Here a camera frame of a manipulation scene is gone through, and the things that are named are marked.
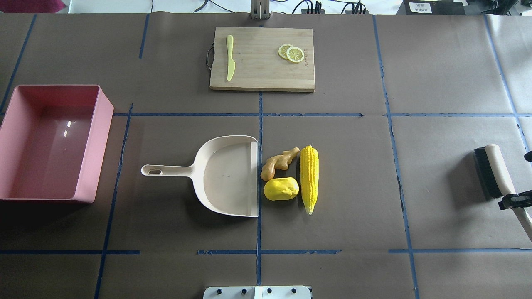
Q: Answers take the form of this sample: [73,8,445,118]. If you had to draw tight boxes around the beige hand brush black bristles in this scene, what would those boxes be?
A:
[473,144,532,240]

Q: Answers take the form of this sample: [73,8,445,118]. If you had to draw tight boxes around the yellow toy corn cob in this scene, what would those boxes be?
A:
[300,145,319,215]

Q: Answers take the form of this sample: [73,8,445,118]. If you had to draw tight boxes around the tan toy ginger root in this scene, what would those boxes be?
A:
[260,147,300,181]

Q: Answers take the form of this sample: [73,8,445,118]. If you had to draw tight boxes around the beige plastic dustpan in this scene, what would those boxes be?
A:
[140,135,260,218]

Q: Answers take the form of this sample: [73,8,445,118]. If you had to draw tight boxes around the pink plastic bin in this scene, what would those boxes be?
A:
[0,85,114,203]

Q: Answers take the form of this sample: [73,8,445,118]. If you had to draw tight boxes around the wooden cutting board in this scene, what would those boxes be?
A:
[209,27,316,93]

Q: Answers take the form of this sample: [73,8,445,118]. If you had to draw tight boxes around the light green plastic knife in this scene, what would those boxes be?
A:
[226,35,236,81]

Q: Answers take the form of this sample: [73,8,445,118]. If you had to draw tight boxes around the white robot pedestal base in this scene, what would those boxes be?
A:
[203,285,313,299]

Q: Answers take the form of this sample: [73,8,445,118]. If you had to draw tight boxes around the aluminium frame post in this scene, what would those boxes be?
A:
[250,0,271,20]

